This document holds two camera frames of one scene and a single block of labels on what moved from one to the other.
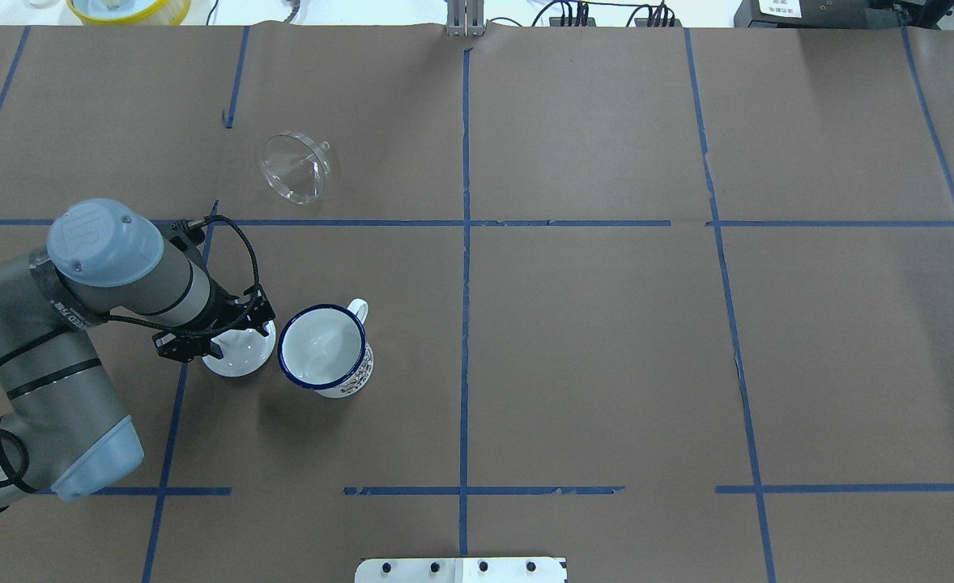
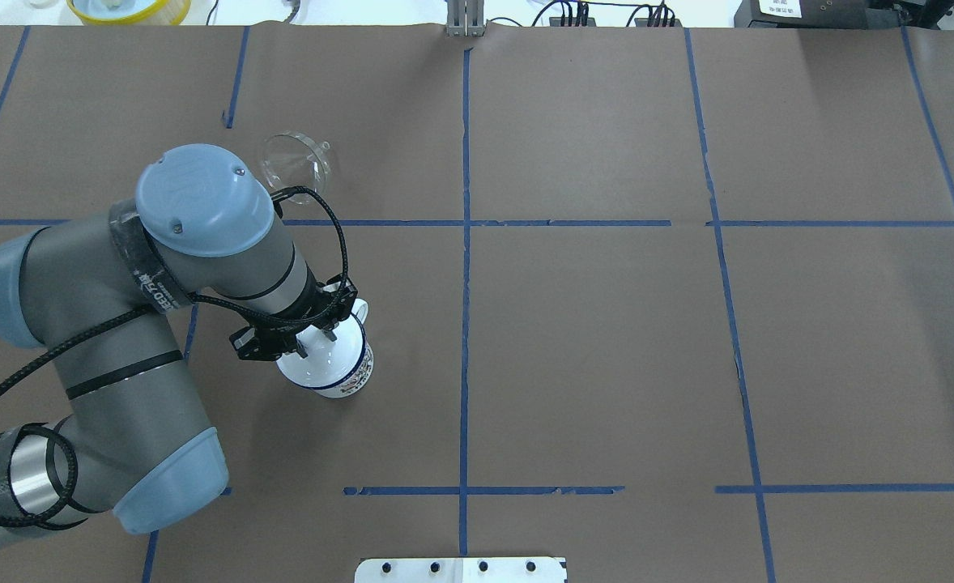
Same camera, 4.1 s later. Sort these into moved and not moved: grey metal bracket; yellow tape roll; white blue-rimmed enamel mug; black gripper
Moved: black gripper
Not moved: grey metal bracket; white blue-rimmed enamel mug; yellow tape roll
